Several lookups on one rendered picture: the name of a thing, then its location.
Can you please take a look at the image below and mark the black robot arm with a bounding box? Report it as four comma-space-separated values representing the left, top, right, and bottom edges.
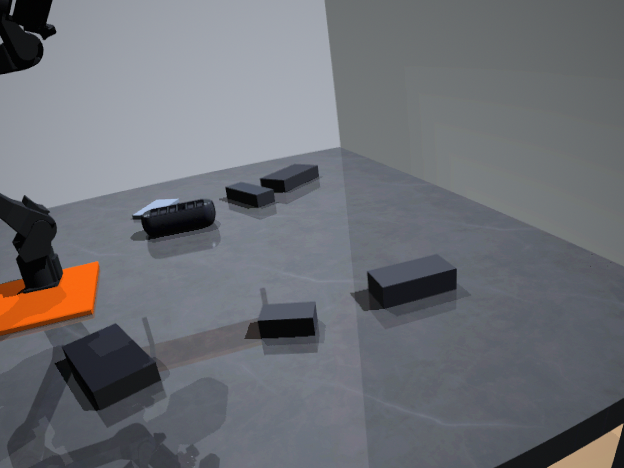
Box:
0, 0, 64, 294

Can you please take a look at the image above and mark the dark grey switch panel with green rocker switches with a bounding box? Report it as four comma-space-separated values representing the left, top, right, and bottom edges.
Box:
141, 199, 215, 237

